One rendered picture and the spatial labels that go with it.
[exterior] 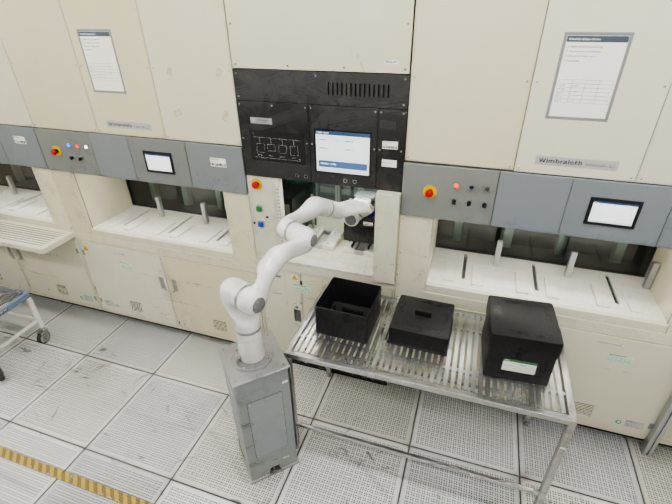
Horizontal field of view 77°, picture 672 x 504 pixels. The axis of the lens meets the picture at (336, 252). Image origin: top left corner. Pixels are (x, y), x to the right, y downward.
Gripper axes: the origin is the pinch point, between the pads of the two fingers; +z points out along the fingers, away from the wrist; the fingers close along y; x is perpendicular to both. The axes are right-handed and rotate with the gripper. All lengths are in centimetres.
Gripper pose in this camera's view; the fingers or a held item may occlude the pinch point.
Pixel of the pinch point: (365, 197)
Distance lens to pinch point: 256.3
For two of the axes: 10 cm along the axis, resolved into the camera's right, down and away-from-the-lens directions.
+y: 9.5, 1.5, -2.8
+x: -0.1, -8.6, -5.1
